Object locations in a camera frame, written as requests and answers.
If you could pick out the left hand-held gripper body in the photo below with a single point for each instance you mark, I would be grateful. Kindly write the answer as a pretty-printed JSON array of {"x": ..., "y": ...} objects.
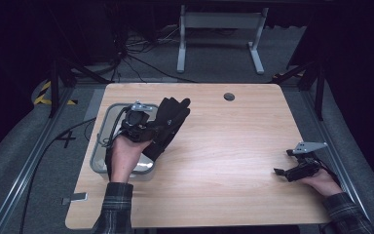
[{"x": 136, "y": 125}]

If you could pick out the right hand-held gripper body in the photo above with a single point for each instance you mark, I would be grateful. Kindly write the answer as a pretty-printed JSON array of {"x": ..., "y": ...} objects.
[{"x": 305, "y": 170}]

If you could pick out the plain black glove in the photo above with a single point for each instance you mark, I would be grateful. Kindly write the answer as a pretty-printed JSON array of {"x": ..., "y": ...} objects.
[{"x": 154, "y": 151}]

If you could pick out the person's right hand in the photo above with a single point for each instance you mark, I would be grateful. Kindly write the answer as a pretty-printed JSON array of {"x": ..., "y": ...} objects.
[{"x": 323, "y": 183}]

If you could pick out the person's left hand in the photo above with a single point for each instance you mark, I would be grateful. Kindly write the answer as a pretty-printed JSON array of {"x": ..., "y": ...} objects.
[{"x": 125, "y": 159}]

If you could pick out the black metal stand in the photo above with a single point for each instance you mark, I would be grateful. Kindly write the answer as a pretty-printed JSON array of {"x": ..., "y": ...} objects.
[
  {"x": 319, "y": 87},
  {"x": 54, "y": 87}
]

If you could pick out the grey round table grommet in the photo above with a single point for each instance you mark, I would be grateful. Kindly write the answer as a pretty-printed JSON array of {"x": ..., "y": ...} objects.
[{"x": 229, "y": 97}]

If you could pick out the yellow black hazard tape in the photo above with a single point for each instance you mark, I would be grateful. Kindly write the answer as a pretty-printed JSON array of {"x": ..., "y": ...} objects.
[{"x": 42, "y": 94}]

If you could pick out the white metal stand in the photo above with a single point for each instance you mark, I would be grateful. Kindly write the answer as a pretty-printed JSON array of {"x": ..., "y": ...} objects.
[{"x": 222, "y": 21}]

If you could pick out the aluminium floor rail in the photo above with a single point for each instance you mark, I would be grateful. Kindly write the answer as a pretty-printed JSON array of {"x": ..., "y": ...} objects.
[
  {"x": 331, "y": 130},
  {"x": 29, "y": 165}
]

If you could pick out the small metal bracket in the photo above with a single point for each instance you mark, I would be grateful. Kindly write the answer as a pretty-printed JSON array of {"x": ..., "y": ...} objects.
[{"x": 76, "y": 197}]

